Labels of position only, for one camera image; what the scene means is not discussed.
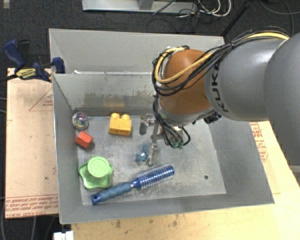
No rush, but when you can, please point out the grey metal bin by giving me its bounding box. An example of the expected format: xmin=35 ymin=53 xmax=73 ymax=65
xmin=48 ymin=28 xmax=275 ymax=225

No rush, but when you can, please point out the small blue toy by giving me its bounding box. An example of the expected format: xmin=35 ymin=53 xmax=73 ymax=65
xmin=135 ymin=143 xmax=150 ymax=164

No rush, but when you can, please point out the black cylinder on white bracket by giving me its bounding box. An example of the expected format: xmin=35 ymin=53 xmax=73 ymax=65
xmin=203 ymin=110 xmax=223 ymax=125

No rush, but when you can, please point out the green flower-shaped toy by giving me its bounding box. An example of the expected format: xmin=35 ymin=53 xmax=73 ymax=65
xmin=78 ymin=155 xmax=115 ymax=191

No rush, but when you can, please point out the yellow toy brick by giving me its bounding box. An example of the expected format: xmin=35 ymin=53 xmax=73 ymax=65
xmin=108 ymin=112 xmax=133 ymax=137

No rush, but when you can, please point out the blue hairbrush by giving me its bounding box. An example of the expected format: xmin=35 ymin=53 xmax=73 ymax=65
xmin=90 ymin=162 xmax=176 ymax=206

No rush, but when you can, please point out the red block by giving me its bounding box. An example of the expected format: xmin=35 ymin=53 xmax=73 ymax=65
xmin=75 ymin=130 xmax=95 ymax=149

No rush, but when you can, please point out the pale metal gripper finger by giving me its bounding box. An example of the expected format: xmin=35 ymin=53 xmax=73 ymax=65
xmin=145 ymin=141 xmax=162 ymax=167
xmin=139 ymin=113 xmax=156 ymax=136

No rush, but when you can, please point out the brown cardboard board, red print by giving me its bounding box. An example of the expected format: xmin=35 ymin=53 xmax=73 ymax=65
xmin=4 ymin=67 xmax=270 ymax=220

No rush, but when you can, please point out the clear glass ball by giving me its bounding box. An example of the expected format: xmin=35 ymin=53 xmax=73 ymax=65
xmin=72 ymin=111 xmax=90 ymax=130

